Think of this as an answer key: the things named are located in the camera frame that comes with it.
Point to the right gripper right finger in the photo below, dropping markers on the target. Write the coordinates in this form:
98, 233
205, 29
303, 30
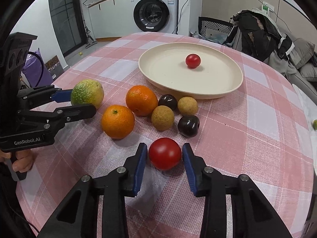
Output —
252, 213

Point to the brown longan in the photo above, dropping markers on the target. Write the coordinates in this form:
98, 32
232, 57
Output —
187, 106
162, 118

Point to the dark plum hidden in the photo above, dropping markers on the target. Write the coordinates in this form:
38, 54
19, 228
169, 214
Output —
169, 101

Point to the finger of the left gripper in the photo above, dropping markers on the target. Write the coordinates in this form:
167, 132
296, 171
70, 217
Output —
35, 121
34, 97

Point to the large red tomato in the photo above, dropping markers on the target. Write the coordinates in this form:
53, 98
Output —
164, 154

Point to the orange mandarin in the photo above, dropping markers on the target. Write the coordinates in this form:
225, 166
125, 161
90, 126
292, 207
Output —
118, 121
141, 100

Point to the purple bag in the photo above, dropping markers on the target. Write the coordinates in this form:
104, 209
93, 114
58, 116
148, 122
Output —
32, 70

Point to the cream round plate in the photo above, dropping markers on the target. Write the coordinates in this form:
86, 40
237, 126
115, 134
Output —
164, 67

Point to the small green lime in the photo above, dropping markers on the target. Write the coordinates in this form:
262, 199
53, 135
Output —
314, 124

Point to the grey cushion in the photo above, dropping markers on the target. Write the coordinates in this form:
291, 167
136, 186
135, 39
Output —
302, 52

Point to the small red cherry tomato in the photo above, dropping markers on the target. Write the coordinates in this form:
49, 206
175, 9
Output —
193, 61

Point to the pile of dark clothes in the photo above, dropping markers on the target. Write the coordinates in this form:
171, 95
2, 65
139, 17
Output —
259, 36

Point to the grey sofa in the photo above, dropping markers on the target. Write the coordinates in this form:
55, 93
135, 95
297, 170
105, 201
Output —
300, 69

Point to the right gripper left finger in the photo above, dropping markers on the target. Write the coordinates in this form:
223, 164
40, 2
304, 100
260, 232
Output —
77, 213

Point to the dark plum right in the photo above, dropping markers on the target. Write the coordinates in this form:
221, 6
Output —
188, 125

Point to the black patterned basket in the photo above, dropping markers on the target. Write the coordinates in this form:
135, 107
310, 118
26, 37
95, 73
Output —
215, 30

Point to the large green-yellow fruit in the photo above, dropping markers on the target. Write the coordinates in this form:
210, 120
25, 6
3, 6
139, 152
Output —
87, 92

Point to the pink checked tablecloth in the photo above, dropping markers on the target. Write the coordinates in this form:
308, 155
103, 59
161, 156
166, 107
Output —
259, 130

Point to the white kitchen cabinet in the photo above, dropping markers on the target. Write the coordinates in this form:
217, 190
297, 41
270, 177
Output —
112, 18

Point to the white marble side table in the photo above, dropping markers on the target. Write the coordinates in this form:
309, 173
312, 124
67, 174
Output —
310, 111

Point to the person's left hand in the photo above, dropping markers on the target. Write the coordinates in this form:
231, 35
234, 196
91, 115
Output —
24, 161

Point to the white washing machine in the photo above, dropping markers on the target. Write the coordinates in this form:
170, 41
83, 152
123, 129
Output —
155, 15

